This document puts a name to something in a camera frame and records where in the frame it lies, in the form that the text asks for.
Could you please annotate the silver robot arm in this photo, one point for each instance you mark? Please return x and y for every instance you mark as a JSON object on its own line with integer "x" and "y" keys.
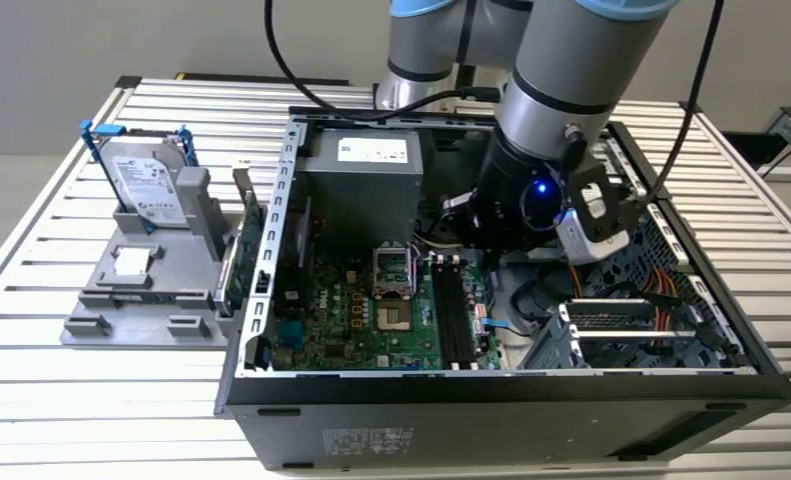
{"x": 569, "y": 75}

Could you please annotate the RAM slot with white clips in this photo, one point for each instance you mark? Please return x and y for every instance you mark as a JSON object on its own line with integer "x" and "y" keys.
{"x": 446, "y": 312}
{"x": 465, "y": 312}

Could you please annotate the dark blue RAM stick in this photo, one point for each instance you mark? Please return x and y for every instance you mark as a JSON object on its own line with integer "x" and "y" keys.
{"x": 144, "y": 298}

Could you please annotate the grey Dell power supply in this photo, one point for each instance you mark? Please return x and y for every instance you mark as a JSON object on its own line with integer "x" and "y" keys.
{"x": 362, "y": 185}

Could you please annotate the CPU socket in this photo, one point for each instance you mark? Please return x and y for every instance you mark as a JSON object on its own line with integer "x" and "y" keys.
{"x": 395, "y": 315}

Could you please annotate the metal disk bay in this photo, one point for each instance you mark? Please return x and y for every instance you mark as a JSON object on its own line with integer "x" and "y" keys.
{"x": 622, "y": 334}

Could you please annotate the green motherboard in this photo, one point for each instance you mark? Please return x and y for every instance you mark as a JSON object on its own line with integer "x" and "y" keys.
{"x": 402, "y": 345}

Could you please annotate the green graphics card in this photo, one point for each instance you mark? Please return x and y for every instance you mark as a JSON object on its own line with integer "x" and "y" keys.
{"x": 249, "y": 240}

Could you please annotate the black PC case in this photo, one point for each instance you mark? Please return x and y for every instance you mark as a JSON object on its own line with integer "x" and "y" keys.
{"x": 502, "y": 435}

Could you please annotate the black bar with yellow mark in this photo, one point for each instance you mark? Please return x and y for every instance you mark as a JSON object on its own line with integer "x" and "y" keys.
{"x": 235, "y": 79}

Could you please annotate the hard disk in blue carrier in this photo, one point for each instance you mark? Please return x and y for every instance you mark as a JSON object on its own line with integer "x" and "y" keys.
{"x": 144, "y": 180}

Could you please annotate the silver CPU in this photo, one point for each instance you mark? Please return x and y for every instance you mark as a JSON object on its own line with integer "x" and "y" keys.
{"x": 132, "y": 261}

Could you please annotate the grey parts rack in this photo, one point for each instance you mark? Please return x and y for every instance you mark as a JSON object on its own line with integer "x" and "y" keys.
{"x": 135, "y": 312}

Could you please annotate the camera in black mount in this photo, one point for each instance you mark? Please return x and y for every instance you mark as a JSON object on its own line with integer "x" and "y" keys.
{"x": 609, "y": 185}

